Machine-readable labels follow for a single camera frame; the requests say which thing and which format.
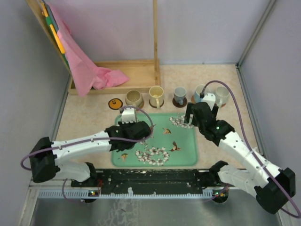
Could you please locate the yellow mug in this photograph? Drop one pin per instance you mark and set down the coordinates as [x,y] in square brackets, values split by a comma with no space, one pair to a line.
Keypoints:
[156,95]

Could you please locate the yellow green hanger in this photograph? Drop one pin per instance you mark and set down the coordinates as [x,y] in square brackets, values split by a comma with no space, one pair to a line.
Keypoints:
[52,24]

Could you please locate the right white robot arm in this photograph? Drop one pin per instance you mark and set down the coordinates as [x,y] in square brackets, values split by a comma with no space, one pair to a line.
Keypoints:
[270,185]

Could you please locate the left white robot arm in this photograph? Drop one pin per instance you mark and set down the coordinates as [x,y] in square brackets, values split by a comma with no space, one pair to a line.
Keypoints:
[52,159]

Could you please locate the dark brown wooden coaster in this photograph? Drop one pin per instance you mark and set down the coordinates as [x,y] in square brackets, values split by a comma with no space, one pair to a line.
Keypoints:
[176,104]

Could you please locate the beige mug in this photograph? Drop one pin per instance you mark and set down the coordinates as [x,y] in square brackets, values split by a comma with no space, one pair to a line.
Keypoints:
[133,96]

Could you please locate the dark reddish wooden coaster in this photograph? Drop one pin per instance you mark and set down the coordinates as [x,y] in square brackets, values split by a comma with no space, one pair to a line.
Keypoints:
[153,106]

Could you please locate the white grey mug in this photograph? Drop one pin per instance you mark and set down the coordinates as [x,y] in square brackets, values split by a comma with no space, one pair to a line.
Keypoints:
[222,95]

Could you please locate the woven rattan coaster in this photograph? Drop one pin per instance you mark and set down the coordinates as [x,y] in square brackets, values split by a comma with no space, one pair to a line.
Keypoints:
[139,105]

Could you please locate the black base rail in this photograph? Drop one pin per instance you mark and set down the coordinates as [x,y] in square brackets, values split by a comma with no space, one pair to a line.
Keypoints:
[151,181]

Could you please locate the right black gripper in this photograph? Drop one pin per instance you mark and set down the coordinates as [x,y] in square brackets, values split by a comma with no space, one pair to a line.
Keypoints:
[189,112]

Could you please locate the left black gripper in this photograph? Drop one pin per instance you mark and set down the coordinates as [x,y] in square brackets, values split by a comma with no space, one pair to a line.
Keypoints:
[122,125]

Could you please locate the small blue-grey cup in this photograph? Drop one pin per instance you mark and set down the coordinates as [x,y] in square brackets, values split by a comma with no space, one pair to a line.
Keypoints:
[179,95]

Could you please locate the pink cloth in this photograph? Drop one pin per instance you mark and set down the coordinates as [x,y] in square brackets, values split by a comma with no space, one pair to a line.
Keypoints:
[85,73]

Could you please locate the light blue mug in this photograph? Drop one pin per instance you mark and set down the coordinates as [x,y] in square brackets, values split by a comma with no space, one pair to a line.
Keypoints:
[198,91]

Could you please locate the wooden rack stand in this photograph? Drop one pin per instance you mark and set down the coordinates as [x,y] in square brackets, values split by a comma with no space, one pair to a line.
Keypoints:
[143,73]

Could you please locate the green floral tray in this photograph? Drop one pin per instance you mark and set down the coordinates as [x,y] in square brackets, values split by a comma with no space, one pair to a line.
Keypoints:
[172,144]

